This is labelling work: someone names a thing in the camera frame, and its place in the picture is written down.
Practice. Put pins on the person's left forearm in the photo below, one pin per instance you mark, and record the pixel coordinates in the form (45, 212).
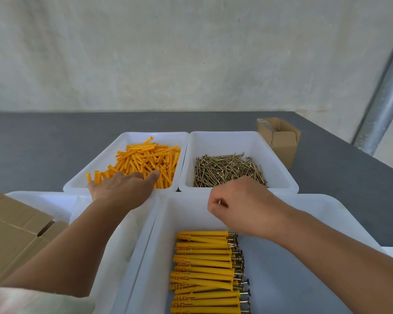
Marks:
(75, 248)

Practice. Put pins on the white sleeve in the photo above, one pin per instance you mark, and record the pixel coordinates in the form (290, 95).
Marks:
(36, 302)

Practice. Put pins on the large white plastic bin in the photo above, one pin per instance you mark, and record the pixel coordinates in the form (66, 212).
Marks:
(291, 277)

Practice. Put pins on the row of yellow anchors with screws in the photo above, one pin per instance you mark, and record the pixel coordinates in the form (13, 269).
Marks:
(203, 274)

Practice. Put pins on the empty white plastic bin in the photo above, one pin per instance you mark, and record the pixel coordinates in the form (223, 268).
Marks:
(118, 255)

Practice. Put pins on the person's left hand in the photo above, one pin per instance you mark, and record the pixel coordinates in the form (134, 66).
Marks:
(121, 191)

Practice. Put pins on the large flat cardboard box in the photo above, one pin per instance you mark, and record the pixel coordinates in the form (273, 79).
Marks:
(9, 232)

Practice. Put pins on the person's right forearm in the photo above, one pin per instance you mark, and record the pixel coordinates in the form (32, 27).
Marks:
(340, 264)

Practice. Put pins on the grey metal pipe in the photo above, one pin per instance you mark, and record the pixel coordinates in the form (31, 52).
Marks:
(383, 101)

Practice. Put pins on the person's right hand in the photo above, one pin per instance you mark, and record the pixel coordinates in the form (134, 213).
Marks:
(249, 209)

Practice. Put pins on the pile of orange wall plugs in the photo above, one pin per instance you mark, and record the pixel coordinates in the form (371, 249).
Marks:
(150, 158)

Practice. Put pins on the white bin holding orange plugs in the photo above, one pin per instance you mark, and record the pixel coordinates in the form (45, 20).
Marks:
(170, 140)

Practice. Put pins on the pile of brass screws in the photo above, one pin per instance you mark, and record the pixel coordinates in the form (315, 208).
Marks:
(226, 170)

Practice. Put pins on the small open cardboard box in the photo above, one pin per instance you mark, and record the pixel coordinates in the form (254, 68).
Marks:
(281, 143)

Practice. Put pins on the white bin holding screws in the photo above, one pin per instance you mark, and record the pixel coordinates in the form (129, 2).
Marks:
(249, 143)

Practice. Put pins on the person's right fingers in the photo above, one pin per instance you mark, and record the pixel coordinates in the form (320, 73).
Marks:
(216, 209)

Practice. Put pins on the person's left thumb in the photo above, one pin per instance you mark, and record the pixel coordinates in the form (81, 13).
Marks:
(152, 179)

